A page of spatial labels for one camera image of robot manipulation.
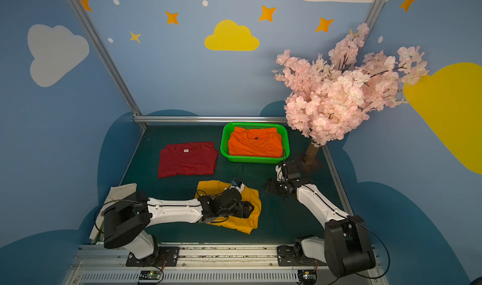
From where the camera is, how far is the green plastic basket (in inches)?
39.7

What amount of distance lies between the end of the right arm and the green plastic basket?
220 mm

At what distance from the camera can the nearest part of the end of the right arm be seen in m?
0.64
